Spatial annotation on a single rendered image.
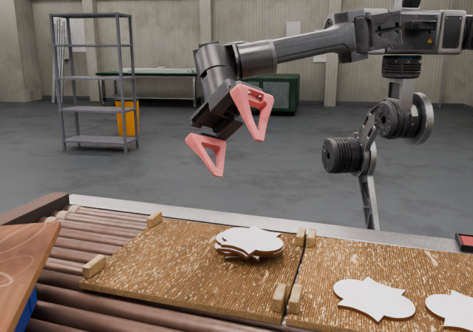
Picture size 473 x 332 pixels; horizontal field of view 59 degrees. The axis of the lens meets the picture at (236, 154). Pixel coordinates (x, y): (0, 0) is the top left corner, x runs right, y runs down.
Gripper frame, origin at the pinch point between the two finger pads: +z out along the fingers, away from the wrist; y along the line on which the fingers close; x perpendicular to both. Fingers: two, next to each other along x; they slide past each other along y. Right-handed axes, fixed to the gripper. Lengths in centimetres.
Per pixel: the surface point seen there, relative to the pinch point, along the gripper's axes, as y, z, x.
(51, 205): 81, -32, 0
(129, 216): 66, -23, -17
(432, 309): 2.0, 22.8, -39.7
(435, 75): 207, -573, -961
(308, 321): 14.8, 20.1, -21.9
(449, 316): -0.1, 24.4, -40.3
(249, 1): 404, -857, -585
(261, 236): 27.6, -1.2, -28.9
